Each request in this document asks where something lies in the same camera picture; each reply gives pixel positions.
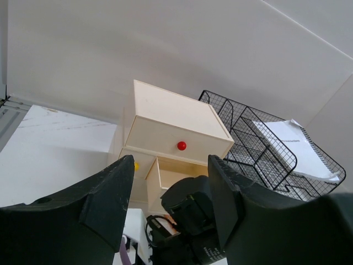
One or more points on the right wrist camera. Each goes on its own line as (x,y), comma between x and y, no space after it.
(134,229)

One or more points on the white instruction booklet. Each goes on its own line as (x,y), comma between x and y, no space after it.
(295,146)

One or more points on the black wire mesh organizer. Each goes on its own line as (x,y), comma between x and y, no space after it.
(253,155)

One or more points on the drawer red knob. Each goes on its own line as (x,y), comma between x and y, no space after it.
(174,142)

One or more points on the beige wooden drawer cabinet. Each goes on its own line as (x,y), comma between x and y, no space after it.
(161,105)

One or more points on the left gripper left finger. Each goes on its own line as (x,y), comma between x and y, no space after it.
(81,224)

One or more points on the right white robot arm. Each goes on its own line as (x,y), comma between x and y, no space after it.
(189,203)

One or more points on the aluminium rail left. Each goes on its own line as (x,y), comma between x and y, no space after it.
(13,111)

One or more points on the small drawer yellow knob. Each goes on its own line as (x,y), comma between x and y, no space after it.
(143,162)

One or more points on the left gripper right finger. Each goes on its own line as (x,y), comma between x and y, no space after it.
(256,225)

